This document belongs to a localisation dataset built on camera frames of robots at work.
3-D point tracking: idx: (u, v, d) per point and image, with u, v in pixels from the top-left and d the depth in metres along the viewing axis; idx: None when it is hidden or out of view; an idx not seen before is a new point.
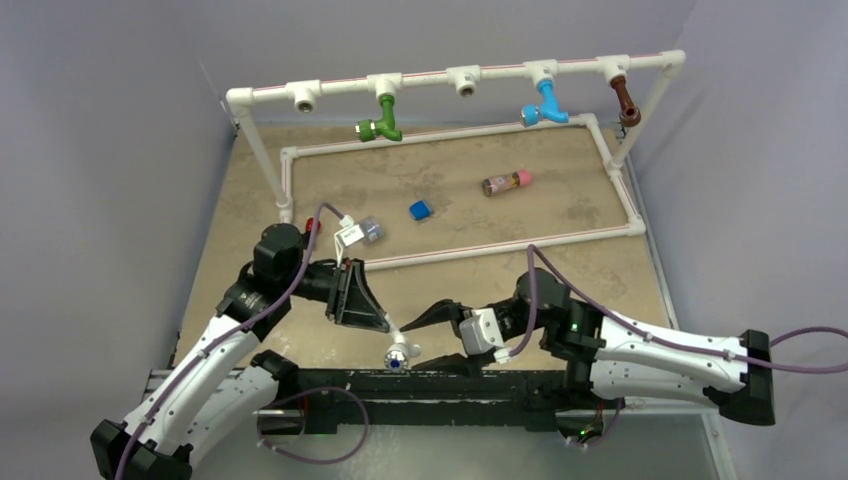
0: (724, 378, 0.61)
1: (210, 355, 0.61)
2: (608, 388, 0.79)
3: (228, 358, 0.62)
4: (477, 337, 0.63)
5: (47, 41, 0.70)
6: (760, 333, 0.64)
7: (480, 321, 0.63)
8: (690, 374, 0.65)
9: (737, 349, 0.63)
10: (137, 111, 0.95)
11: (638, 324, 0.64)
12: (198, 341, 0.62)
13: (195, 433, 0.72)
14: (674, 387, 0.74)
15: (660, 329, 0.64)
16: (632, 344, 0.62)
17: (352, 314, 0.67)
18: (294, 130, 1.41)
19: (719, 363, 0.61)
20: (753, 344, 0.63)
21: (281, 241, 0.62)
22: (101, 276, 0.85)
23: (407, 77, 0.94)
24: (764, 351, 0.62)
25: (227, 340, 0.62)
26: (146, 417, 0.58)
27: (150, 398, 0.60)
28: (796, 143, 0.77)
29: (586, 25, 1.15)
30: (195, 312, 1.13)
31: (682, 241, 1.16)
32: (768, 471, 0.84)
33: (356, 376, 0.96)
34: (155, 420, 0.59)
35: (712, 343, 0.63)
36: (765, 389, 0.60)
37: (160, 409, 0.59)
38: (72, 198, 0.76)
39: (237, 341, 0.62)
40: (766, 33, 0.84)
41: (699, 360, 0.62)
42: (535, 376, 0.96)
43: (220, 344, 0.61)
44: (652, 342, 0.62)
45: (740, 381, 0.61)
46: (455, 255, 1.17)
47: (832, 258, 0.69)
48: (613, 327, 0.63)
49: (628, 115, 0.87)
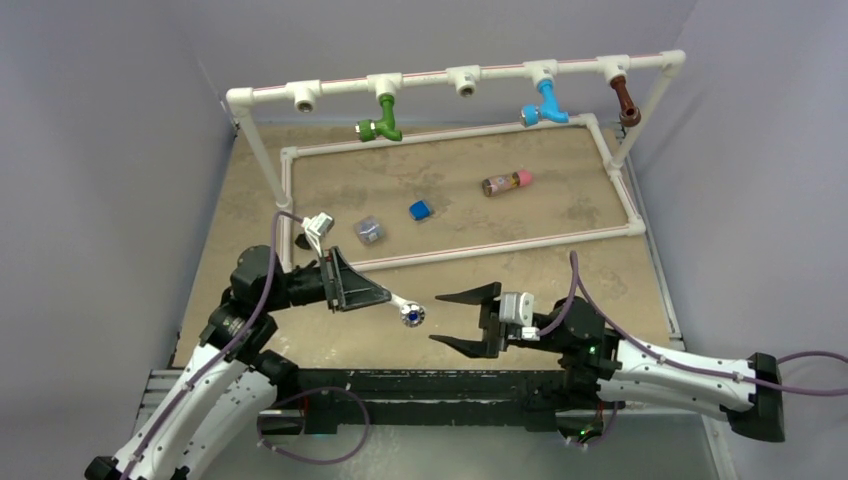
0: (733, 397, 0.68)
1: (194, 387, 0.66)
2: (614, 393, 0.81)
3: (212, 389, 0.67)
4: (513, 307, 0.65)
5: (47, 40, 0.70)
6: (769, 356, 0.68)
7: (522, 297, 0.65)
8: (701, 393, 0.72)
9: (746, 370, 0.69)
10: (137, 111, 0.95)
11: (653, 347, 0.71)
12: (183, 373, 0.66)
13: (191, 453, 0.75)
14: (689, 400, 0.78)
15: (675, 352, 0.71)
16: (646, 366, 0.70)
17: (356, 295, 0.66)
18: (294, 129, 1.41)
19: (729, 383, 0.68)
20: (761, 366, 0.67)
21: (256, 264, 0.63)
22: (102, 276, 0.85)
23: (407, 77, 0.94)
24: (772, 372, 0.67)
25: (210, 371, 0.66)
26: (135, 454, 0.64)
27: (139, 434, 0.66)
28: (796, 143, 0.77)
29: (586, 24, 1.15)
30: (195, 312, 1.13)
31: (682, 242, 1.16)
32: (768, 471, 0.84)
33: (356, 376, 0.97)
34: (145, 455, 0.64)
35: (722, 365, 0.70)
36: (772, 409, 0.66)
37: (149, 445, 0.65)
38: (71, 197, 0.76)
39: (219, 371, 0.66)
40: (766, 33, 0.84)
41: (710, 381, 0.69)
42: (535, 377, 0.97)
43: (204, 375, 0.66)
44: (665, 364, 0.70)
45: (749, 400, 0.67)
46: (455, 255, 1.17)
47: (833, 259, 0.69)
48: (630, 351, 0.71)
49: (628, 115, 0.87)
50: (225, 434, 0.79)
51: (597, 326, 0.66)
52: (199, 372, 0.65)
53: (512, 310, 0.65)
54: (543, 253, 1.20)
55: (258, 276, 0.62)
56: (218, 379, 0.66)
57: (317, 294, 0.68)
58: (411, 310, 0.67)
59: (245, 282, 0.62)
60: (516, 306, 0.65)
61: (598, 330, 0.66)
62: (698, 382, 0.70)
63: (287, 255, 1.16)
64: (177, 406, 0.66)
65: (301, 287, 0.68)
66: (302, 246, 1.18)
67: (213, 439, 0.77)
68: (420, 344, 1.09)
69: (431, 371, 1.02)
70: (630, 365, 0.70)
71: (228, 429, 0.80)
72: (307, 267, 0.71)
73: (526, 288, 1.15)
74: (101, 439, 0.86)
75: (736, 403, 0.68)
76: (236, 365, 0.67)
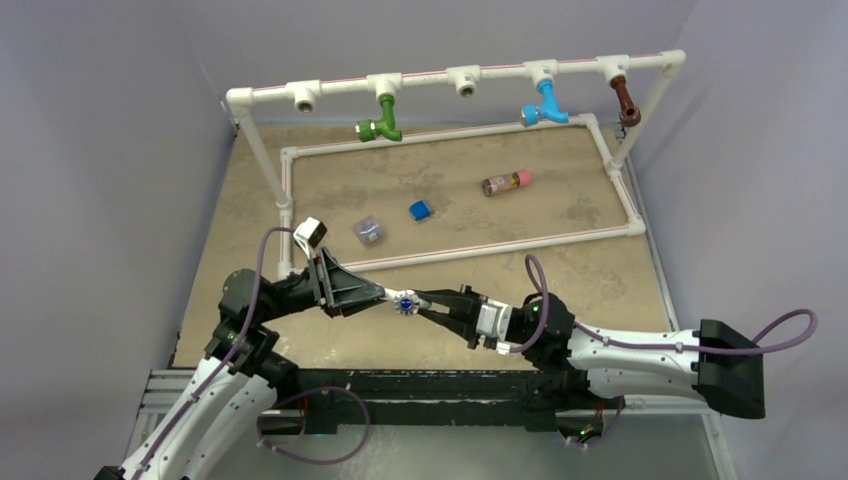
0: (679, 369, 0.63)
1: (200, 399, 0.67)
2: (606, 386, 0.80)
3: (217, 400, 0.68)
4: (490, 321, 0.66)
5: (46, 41, 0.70)
6: (715, 321, 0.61)
7: (501, 311, 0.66)
8: (669, 376, 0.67)
9: (691, 341, 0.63)
10: (137, 111, 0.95)
11: (601, 331, 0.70)
12: (189, 384, 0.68)
13: (192, 462, 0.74)
14: (666, 383, 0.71)
15: (625, 334, 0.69)
16: (594, 349, 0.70)
17: (345, 292, 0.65)
18: (294, 129, 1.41)
19: (671, 355, 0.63)
20: (706, 334, 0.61)
21: (241, 289, 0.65)
22: (100, 277, 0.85)
23: (407, 77, 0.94)
24: (719, 337, 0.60)
25: (216, 383, 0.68)
26: (142, 463, 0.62)
27: (144, 444, 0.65)
28: (796, 144, 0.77)
29: (585, 24, 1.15)
30: (195, 312, 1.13)
31: (682, 241, 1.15)
32: (768, 471, 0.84)
33: (356, 375, 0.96)
34: (150, 466, 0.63)
35: (668, 338, 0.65)
36: (716, 376, 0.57)
37: (155, 455, 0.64)
38: (72, 197, 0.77)
39: (224, 384, 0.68)
40: (766, 33, 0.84)
41: (653, 355, 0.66)
42: (536, 377, 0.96)
43: (209, 388, 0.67)
44: (612, 346, 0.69)
45: (693, 370, 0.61)
46: (455, 255, 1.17)
47: (832, 259, 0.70)
48: (577, 336, 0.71)
49: (628, 115, 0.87)
50: (230, 435, 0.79)
51: (568, 324, 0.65)
52: (206, 385, 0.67)
53: (492, 324, 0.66)
54: (544, 254, 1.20)
55: (244, 300, 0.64)
56: (222, 391, 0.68)
57: (310, 298, 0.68)
58: (405, 297, 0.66)
59: (233, 307, 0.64)
60: (494, 320, 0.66)
61: (570, 327, 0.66)
62: (644, 359, 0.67)
63: (287, 255, 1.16)
64: (182, 418, 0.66)
65: (295, 299, 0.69)
66: None
67: (213, 448, 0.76)
68: (420, 344, 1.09)
69: (431, 370, 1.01)
70: (579, 352, 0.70)
71: (230, 435, 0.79)
72: (300, 273, 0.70)
73: (526, 288, 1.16)
74: (101, 439, 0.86)
75: (687, 376, 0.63)
76: (239, 377, 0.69)
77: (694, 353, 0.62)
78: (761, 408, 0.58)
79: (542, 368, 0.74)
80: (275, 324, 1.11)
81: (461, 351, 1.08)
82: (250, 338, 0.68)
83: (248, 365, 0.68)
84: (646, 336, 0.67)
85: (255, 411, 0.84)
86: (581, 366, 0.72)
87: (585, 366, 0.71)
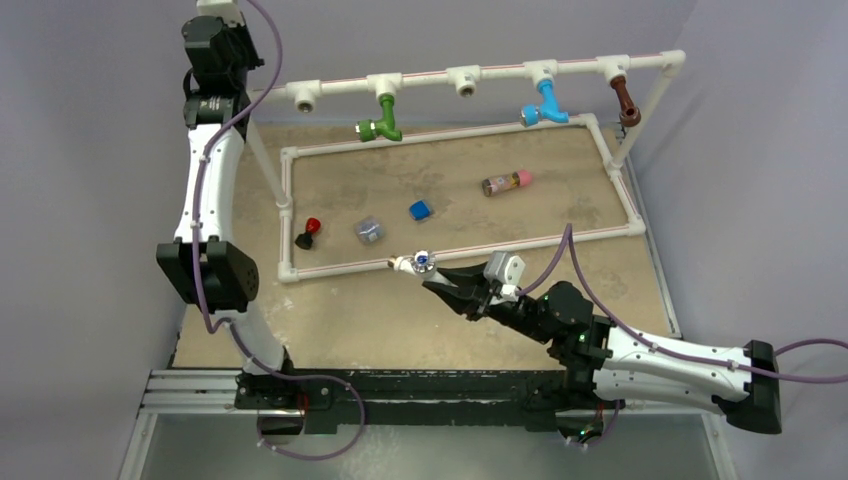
0: (729, 387, 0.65)
1: (211, 159, 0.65)
2: (611, 389, 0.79)
3: (227, 156, 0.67)
4: (501, 265, 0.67)
5: (47, 44, 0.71)
6: (765, 344, 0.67)
7: (509, 257, 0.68)
8: (695, 384, 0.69)
9: (742, 359, 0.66)
10: (136, 110, 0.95)
11: (644, 335, 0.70)
12: (192, 154, 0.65)
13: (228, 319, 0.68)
14: (681, 393, 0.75)
15: (672, 342, 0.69)
16: (638, 354, 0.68)
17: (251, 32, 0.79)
18: (294, 130, 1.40)
19: (724, 372, 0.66)
20: (757, 354, 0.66)
21: (201, 32, 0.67)
22: (98, 279, 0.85)
23: (407, 77, 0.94)
24: (768, 359, 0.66)
25: (219, 141, 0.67)
26: (194, 222, 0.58)
27: (185, 214, 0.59)
28: (798, 142, 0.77)
29: (584, 25, 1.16)
30: (194, 312, 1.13)
31: (682, 240, 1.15)
32: (769, 470, 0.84)
33: (356, 375, 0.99)
34: (203, 224, 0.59)
35: (717, 353, 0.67)
36: (766, 399, 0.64)
37: (202, 214, 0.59)
38: (71, 198, 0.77)
39: (227, 140, 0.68)
40: (765, 33, 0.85)
41: (704, 370, 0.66)
42: (535, 377, 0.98)
43: (215, 144, 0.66)
44: (657, 353, 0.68)
45: (744, 389, 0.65)
46: (456, 255, 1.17)
47: (831, 258, 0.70)
48: (622, 337, 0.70)
49: (628, 115, 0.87)
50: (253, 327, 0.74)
51: (582, 311, 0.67)
52: (212, 139, 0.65)
53: (498, 267, 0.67)
54: (543, 254, 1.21)
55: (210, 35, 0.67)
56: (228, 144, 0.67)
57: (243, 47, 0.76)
58: (424, 253, 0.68)
59: (201, 43, 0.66)
60: (502, 264, 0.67)
61: (584, 317, 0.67)
62: (694, 372, 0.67)
63: (287, 255, 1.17)
64: (206, 177, 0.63)
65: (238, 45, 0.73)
66: (302, 246, 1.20)
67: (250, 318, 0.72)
68: (420, 344, 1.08)
69: (431, 370, 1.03)
70: (621, 355, 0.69)
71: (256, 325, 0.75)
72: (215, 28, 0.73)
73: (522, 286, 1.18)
74: (101, 439, 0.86)
75: (733, 393, 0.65)
76: (235, 135, 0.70)
77: (746, 374, 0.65)
78: (779, 427, 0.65)
79: (570, 365, 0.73)
80: (274, 323, 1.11)
81: (461, 351, 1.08)
82: (228, 98, 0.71)
83: (238, 125, 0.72)
84: (693, 345, 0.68)
85: (260, 353, 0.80)
86: (614, 367, 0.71)
87: (619, 367, 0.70)
